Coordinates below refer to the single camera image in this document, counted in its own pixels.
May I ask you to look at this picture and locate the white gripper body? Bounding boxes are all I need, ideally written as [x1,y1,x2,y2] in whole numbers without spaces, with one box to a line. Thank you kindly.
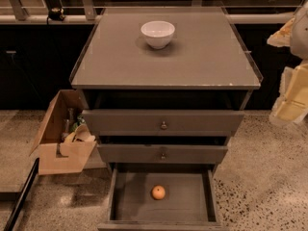
[290,3,308,60]

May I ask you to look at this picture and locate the grey middle drawer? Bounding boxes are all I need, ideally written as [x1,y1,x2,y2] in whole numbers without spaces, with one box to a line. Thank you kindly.
[97,144,227,164]

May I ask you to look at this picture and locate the metal railing ledge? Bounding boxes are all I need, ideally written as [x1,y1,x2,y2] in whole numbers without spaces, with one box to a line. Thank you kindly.
[0,0,308,26]

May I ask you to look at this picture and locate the orange fruit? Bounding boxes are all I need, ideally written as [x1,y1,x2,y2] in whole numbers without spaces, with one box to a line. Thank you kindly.
[151,185,166,200]

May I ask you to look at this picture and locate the open cardboard box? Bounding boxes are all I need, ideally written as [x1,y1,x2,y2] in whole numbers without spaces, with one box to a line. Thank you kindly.
[30,90,96,175]

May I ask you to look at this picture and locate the white ceramic bowl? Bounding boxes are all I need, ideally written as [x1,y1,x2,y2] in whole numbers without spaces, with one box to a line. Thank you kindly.
[141,21,175,49]

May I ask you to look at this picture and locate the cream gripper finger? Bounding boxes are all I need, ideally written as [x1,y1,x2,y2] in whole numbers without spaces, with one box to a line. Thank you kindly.
[269,64,308,126]
[267,18,295,47]

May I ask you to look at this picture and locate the grey drawer cabinet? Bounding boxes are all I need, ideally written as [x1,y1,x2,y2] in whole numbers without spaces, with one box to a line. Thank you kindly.
[69,6,264,112]

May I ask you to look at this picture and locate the small black object on ledge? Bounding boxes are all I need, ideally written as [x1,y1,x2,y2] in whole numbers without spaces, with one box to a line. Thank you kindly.
[48,8,64,21]

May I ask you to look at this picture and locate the bottles and items in box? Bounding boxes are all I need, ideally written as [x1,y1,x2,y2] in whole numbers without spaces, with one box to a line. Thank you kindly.
[62,108,85,141]

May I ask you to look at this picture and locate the grey top drawer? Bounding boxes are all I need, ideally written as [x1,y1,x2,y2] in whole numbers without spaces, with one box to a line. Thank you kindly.
[82,109,244,137]

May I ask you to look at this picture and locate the grey open bottom drawer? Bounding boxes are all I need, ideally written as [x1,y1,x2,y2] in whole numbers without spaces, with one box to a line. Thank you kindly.
[97,165,227,231]

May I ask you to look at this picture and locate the black bar on floor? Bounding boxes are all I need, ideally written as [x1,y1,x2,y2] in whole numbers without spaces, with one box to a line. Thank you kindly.
[3,158,39,231]

